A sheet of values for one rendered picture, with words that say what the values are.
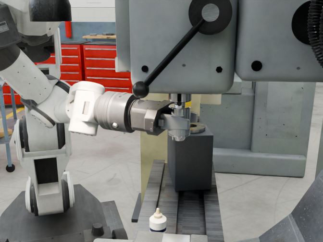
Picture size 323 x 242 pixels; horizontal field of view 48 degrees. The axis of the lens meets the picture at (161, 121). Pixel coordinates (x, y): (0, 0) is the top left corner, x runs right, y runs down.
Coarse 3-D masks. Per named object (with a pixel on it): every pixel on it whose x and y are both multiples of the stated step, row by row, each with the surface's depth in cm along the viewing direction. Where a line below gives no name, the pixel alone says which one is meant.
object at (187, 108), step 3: (171, 105) 77; (186, 105) 77; (189, 105) 77; (171, 108) 75; (174, 108) 75; (177, 108) 75; (180, 108) 74; (183, 108) 75; (186, 108) 75; (189, 108) 75; (171, 111) 75; (174, 111) 75; (177, 111) 75; (180, 111) 74; (183, 111) 75; (186, 111) 75; (189, 111) 76
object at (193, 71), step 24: (144, 0) 62; (168, 0) 61; (144, 24) 63; (168, 24) 62; (144, 48) 64; (168, 48) 64; (192, 48) 63; (216, 48) 63; (144, 72) 65; (168, 72) 65; (192, 72) 64; (216, 72) 64
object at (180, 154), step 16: (192, 128) 115; (208, 128) 120; (176, 144) 113; (192, 144) 113; (208, 144) 114; (176, 160) 114; (192, 160) 115; (208, 160) 115; (176, 176) 116; (192, 176) 116; (208, 176) 117
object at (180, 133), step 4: (172, 112) 75; (188, 112) 75; (180, 116) 75; (184, 116) 75; (188, 116) 76; (168, 132) 78; (172, 132) 76; (176, 132) 76; (180, 132) 76; (184, 132) 76; (188, 132) 77; (172, 136) 77; (176, 136) 76; (180, 136) 76; (184, 136) 76
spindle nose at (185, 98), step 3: (171, 96) 74; (174, 96) 74; (183, 96) 74; (186, 96) 74; (189, 96) 74; (171, 99) 75; (174, 99) 74; (183, 99) 74; (186, 99) 74; (189, 99) 75; (183, 102) 74
